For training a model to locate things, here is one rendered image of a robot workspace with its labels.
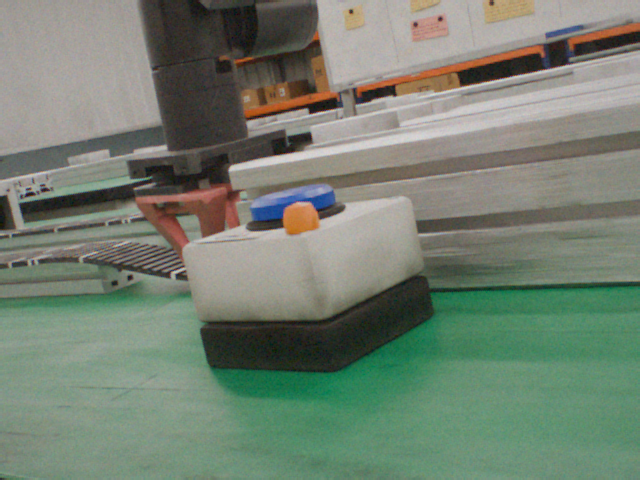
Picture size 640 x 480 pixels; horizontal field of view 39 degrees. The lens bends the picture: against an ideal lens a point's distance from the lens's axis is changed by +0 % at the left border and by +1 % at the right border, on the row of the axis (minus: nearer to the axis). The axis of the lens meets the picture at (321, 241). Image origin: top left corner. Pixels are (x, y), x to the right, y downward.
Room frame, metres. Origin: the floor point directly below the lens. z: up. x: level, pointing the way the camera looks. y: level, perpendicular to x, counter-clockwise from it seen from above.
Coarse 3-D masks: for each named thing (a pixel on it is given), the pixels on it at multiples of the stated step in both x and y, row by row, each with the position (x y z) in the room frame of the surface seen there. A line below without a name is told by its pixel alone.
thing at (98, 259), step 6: (126, 246) 0.72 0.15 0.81; (132, 246) 0.72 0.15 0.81; (138, 246) 0.71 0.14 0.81; (144, 246) 0.72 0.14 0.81; (108, 252) 0.70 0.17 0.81; (114, 252) 0.71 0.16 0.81; (120, 252) 0.70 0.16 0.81; (126, 252) 0.70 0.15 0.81; (90, 258) 0.69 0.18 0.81; (96, 258) 0.69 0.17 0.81; (102, 258) 0.69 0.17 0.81; (108, 258) 0.69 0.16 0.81; (96, 264) 0.68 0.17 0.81
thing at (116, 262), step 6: (150, 246) 0.71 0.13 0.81; (156, 246) 0.71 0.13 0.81; (162, 246) 0.71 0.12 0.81; (132, 252) 0.70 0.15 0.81; (138, 252) 0.70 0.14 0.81; (144, 252) 0.69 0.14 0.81; (150, 252) 0.69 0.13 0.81; (114, 258) 0.68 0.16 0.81; (120, 258) 0.68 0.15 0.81; (126, 258) 0.68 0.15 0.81; (132, 258) 0.68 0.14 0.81; (138, 258) 0.68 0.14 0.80; (102, 264) 0.68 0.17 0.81; (108, 264) 0.68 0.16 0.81; (114, 264) 0.67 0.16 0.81; (120, 264) 0.67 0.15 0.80
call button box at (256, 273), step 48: (240, 240) 0.39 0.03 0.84; (288, 240) 0.37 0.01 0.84; (336, 240) 0.37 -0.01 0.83; (384, 240) 0.40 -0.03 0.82; (192, 288) 0.41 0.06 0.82; (240, 288) 0.39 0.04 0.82; (288, 288) 0.37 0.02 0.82; (336, 288) 0.37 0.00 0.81; (384, 288) 0.39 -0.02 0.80; (240, 336) 0.39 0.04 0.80; (288, 336) 0.37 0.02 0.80; (336, 336) 0.36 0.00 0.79; (384, 336) 0.39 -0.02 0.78
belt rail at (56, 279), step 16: (0, 272) 0.81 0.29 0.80; (16, 272) 0.79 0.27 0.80; (32, 272) 0.77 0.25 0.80; (48, 272) 0.76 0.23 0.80; (64, 272) 0.74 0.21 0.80; (80, 272) 0.73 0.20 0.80; (96, 272) 0.72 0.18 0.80; (112, 272) 0.72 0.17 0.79; (128, 272) 0.73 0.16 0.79; (0, 288) 0.81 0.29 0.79; (16, 288) 0.79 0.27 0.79; (32, 288) 0.78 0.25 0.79; (48, 288) 0.76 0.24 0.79; (64, 288) 0.74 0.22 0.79; (80, 288) 0.73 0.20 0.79; (96, 288) 0.72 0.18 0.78; (112, 288) 0.72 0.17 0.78
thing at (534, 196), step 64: (448, 128) 0.45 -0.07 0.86; (512, 128) 0.43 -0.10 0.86; (576, 128) 0.41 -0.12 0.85; (256, 192) 0.56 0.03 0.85; (384, 192) 0.48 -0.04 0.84; (448, 192) 0.45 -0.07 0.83; (512, 192) 0.43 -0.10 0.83; (576, 192) 0.41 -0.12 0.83; (448, 256) 0.46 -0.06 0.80; (512, 256) 0.44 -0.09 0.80; (576, 256) 0.41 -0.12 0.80
